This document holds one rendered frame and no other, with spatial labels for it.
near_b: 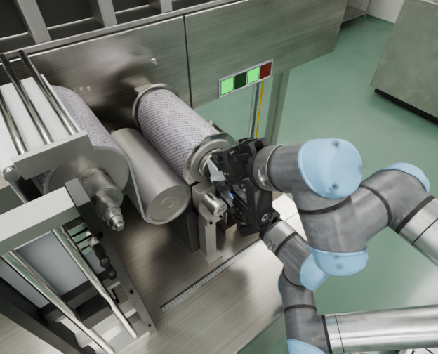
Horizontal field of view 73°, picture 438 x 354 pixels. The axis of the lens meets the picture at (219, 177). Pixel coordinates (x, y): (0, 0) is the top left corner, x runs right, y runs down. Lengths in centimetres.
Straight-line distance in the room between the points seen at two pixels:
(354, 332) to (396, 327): 8
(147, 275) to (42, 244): 50
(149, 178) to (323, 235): 41
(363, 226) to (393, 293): 167
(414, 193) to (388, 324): 31
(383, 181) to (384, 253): 173
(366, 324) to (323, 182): 42
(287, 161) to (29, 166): 35
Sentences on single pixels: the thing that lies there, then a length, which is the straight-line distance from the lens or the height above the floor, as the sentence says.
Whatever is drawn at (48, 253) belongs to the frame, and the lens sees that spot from 50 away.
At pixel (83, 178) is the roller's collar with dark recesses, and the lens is 55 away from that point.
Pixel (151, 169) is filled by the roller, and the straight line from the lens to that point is 71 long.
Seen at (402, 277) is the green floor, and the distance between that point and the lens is 219.
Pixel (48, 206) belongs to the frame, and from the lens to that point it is 42.
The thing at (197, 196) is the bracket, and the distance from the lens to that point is 69.
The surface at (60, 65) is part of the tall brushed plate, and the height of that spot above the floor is 140.
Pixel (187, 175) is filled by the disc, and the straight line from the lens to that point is 67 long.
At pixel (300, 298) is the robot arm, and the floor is 105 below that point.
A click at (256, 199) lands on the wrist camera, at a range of 54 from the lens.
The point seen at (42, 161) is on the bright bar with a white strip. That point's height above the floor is 144.
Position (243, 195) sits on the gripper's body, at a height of 116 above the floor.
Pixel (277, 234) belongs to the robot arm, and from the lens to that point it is 70.
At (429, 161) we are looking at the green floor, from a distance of 303.
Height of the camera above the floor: 173
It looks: 47 degrees down
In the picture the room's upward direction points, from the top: straight up
